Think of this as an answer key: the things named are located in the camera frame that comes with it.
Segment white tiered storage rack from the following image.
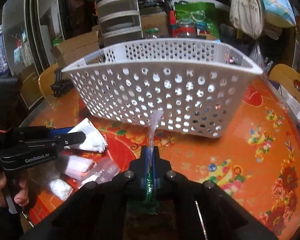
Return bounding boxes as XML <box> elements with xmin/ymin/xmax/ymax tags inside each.
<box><xmin>95</xmin><ymin>0</ymin><xmax>143</xmax><ymax>47</ymax></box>

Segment blue printed tote bag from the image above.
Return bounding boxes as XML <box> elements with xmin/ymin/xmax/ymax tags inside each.
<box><xmin>262</xmin><ymin>0</ymin><xmax>296</xmax><ymax>28</ymax></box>

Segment red lid pickle jar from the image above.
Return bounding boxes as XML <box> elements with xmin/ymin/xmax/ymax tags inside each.
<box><xmin>171</xmin><ymin>22</ymin><xmax>197</xmax><ymax>38</ymax></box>

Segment clear plastic bag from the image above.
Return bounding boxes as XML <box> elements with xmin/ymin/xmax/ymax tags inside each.
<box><xmin>77</xmin><ymin>157</ymin><xmax>121</xmax><ymax>189</ymax></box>

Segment green plastic snack packet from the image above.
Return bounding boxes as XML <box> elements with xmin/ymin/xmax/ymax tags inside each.
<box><xmin>145</xmin><ymin>110</ymin><xmax>164</xmax><ymax>215</ymax></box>

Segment wooden chair left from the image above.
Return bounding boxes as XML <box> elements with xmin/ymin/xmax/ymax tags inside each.
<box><xmin>38</xmin><ymin>63</ymin><xmax>58</xmax><ymax>105</ymax></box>

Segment green shopping bag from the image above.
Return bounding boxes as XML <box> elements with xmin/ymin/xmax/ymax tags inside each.
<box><xmin>174</xmin><ymin>1</ymin><xmax>220</xmax><ymax>39</ymax></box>

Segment brown cardboard box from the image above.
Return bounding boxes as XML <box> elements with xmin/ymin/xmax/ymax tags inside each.
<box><xmin>51</xmin><ymin>31</ymin><xmax>100</xmax><ymax>68</ymax></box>

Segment white tissue packet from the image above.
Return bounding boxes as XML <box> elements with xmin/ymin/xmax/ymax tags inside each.
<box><xmin>65</xmin><ymin>118</ymin><xmax>108</xmax><ymax>153</ymax></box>

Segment silver foil packet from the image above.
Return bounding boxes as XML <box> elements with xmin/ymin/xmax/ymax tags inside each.
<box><xmin>49</xmin><ymin>178</ymin><xmax>74</xmax><ymax>201</ymax></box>

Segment dark cabinet with mirror doors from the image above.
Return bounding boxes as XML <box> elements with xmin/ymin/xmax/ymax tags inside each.
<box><xmin>2</xmin><ymin>0</ymin><xmax>97</xmax><ymax>110</ymax></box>

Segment wooden chair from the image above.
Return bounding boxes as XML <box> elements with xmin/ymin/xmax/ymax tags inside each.
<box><xmin>38</xmin><ymin>63</ymin><xmax>58</xmax><ymax>105</ymax></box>
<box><xmin>269</xmin><ymin>64</ymin><xmax>300</xmax><ymax>103</ymax></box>

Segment wooden chair right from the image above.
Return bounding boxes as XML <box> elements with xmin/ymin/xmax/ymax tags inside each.
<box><xmin>269</xmin><ymin>64</ymin><xmax>300</xmax><ymax>103</ymax></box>

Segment beige canvas tote bag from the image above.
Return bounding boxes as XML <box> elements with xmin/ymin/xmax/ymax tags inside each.
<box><xmin>229</xmin><ymin>0</ymin><xmax>264</xmax><ymax>40</ymax></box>

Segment cardboard box on stack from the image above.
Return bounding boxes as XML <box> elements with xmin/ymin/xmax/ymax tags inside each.
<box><xmin>140</xmin><ymin>12</ymin><xmax>169</xmax><ymax>36</ymax></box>

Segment pink white soft packet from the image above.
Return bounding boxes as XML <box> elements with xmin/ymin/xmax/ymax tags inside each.
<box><xmin>62</xmin><ymin>155</ymin><xmax>96</xmax><ymax>180</ymax></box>

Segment white perforated plastic basket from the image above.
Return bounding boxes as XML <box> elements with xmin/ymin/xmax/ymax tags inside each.
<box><xmin>62</xmin><ymin>38</ymin><xmax>263</xmax><ymax>138</ymax></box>

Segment black phone clamp mount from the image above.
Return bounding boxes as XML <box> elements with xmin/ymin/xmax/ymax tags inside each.
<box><xmin>50</xmin><ymin>68</ymin><xmax>74</xmax><ymax>98</ymax></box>

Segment person's left hand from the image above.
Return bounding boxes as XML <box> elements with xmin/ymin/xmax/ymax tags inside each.
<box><xmin>0</xmin><ymin>171</ymin><xmax>29</xmax><ymax>207</ymax></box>

